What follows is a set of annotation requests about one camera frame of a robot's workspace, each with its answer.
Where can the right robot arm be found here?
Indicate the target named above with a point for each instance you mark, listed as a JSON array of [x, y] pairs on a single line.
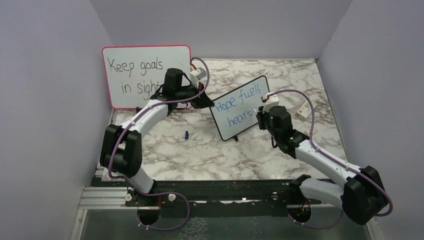
[[328, 162]]

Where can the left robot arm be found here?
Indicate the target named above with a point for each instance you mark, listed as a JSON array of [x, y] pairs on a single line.
[[121, 150]]

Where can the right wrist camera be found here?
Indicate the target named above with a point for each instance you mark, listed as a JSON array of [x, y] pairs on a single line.
[[270, 100]]

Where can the black metal base rail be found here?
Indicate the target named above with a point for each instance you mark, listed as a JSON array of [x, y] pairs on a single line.
[[234, 198]]

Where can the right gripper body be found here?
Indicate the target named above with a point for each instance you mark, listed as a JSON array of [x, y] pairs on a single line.
[[264, 120]]

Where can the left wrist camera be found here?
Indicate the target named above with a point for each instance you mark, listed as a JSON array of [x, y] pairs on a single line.
[[197, 74]]

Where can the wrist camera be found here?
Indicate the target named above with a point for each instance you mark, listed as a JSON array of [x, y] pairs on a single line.
[[270, 100], [197, 74]]

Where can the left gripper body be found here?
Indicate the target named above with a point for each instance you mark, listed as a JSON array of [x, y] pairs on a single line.
[[190, 92]]

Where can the black framed whiteboard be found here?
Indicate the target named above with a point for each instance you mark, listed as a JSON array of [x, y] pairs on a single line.
[[232, 112]]

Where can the pink framed whiteboard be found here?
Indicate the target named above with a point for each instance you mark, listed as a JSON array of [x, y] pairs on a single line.
[[134, 73]]

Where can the white green eraser box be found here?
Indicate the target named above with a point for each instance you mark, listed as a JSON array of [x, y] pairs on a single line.
[[305, 110]]

